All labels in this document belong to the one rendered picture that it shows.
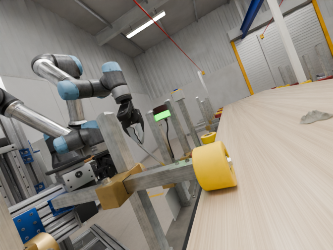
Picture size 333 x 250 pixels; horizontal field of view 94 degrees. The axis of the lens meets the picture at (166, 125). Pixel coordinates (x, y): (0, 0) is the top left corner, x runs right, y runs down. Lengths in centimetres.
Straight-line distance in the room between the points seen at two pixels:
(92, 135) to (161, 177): 49
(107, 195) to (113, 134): 14
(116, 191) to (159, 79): 845
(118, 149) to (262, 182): 31
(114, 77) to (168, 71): 797
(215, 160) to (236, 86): 805
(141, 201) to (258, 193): 27
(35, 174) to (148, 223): 95
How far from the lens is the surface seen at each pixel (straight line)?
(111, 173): 76
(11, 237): 29
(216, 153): 27
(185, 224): 62
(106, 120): 41
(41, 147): 325
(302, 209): 25
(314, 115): 58
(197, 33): 886
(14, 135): 130
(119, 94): 66
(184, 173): 30
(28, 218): 109
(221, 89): 820
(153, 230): 47
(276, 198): 27
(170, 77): 853
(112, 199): 37
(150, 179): 34
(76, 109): 112
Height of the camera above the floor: 105
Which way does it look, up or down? 1 degrees down
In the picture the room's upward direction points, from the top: 22 degrees counter-clockwise
